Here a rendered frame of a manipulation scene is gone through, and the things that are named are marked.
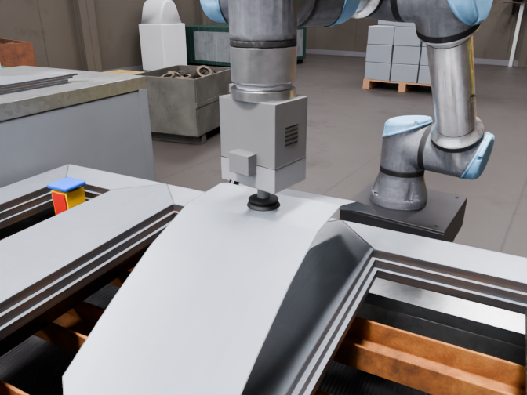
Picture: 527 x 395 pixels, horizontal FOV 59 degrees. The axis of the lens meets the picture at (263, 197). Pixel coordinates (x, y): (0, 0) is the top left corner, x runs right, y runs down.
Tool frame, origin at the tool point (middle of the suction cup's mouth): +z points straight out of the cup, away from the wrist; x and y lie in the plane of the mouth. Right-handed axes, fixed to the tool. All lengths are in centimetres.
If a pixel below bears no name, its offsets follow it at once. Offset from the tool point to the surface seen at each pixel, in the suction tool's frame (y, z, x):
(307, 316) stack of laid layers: 5.3, 15.7, 3.3
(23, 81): -97, -5, 16
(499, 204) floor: -22, 103, 284
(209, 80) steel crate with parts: -291, 44, 277
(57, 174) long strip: -78, 16, 12
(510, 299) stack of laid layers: 26.1, 18.9, 30.6
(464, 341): 18, 40, 43
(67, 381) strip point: -2.5, 8.8, -27.4
